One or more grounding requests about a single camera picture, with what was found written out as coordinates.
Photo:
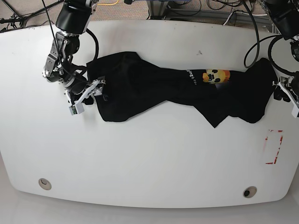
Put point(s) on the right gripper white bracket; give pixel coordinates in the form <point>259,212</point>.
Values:
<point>81,91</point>

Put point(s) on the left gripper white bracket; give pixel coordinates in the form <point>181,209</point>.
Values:
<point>287,89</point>

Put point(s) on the black graphic T-shirt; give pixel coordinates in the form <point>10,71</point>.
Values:
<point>134,85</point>

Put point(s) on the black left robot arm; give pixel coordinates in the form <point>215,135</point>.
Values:
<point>285,16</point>

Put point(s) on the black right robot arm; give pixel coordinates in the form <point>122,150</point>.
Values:
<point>72,22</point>

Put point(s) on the red tape rectangle marking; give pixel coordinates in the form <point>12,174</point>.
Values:
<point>271,147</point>

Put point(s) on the left table grommet hole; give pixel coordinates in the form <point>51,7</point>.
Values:
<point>44,184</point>

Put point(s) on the table grommet hole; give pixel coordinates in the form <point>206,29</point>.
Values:
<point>44,184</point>
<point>250,192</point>

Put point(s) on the right table grommet hole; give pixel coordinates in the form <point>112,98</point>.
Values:
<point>250,192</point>

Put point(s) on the black tripod legs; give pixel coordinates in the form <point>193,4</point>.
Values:
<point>17,21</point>

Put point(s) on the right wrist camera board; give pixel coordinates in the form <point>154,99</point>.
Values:
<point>76,109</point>

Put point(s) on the aluminium frame stand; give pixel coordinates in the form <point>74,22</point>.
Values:
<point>157,9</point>

